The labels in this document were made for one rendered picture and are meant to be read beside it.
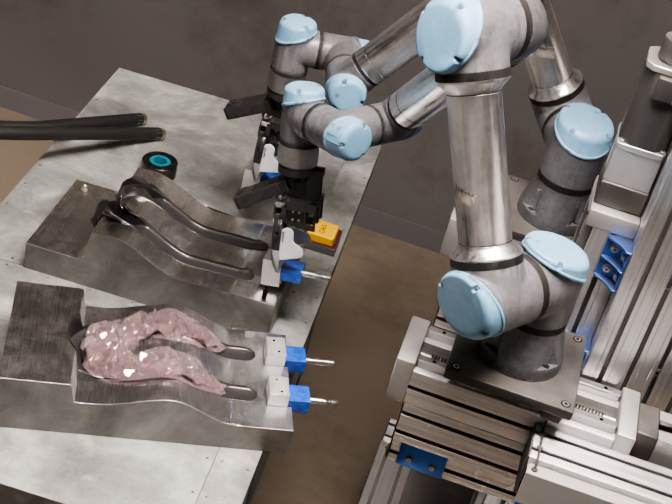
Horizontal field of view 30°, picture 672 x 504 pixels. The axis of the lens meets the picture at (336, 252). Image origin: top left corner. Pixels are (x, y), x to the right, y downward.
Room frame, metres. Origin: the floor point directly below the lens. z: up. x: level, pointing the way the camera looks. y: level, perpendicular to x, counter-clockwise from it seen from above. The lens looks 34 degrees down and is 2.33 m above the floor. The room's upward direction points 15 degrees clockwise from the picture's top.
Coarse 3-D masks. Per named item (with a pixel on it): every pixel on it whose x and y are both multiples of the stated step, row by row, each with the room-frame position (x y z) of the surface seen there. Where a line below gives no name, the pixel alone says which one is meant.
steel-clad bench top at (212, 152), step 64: (192, 128) 2.62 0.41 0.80; (256, 128) 2.70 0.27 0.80; (64, 192) 2.22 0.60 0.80; (192, 192) 2.35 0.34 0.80; (0, 256) 1.95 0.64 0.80; (320, 256) 2.23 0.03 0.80; (0, 320) 1.76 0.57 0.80; (0, 448) 1.45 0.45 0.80; (64, 448) 1.49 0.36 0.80; (128, 448) 1.53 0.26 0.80; (192, 448) 1.57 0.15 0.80
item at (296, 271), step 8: (264, 264) 1.95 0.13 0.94; (280, 264) 1.95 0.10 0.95; (288, 264) 1.97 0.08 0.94; (296, 264) 1.97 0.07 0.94; (304, 264) 1.98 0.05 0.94; (264, 272) 1.95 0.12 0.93; (272, 272) 1.95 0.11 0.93; (280, 272) 1.95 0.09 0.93; (288, 272) 1.95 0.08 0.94; (296, 272) 1.95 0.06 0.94; (304, 272) 1.96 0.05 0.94; (312, 272) 1.97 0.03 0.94; (264, 280) 1.94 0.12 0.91; (272, 280) 1.94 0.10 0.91; (280, 280) 1.95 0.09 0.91; (288, 280) 1.95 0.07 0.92; (296, 280) 1.95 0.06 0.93; (328, 280) 1.96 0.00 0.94
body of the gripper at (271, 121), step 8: (272, 96) 2.24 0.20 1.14; (280, 96) 2.23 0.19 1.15; (280, 104) 2.25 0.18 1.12; (272, 112) 2.25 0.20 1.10; (280, 112) 2.25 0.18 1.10; (264, 120) 2.24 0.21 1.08; (272, 120) 2.24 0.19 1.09; (280, 120) 2.25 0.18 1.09; (272, 128) 2.23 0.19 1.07; (264, 136) 2.23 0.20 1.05; (272, 136) 2.24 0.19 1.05
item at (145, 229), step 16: (128, 192) 2.07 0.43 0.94; (144, 192) 2.08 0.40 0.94; (160, 192) 2.12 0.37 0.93; (96, 208) 2.05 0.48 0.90; (112, 208) 2.09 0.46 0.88; (128, 208) 2.01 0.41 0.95; (176, 208) 2.11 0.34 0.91; (96, 224) 2.03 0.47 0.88; (128, 224) 1.97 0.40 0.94; (144, 224) 2.00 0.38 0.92; (192, 224) 2.10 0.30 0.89; (160, 240) 1.99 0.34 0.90; (224, 240) 2.08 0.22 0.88; (240, 240) 2.09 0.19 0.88; (256, 240) 2.10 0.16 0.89; (176, 256) 1.98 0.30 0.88; (192, 256) 2.00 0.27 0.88; (224, 272) 1.97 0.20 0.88; (240, 272) 1.98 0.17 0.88
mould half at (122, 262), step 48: (96, 192) 2.16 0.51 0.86; (48, 240) 1.96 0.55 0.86; (96, 240) 1.92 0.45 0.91; (144, 240) 1.96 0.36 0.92; (192, 240) 2.05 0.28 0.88; (96, 288) 1.92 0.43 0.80; (144, 288) 1.92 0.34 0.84; (192, 288) 1.91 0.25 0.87; (240, 288) 1.93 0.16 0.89; (288, 288) 2.06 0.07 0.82
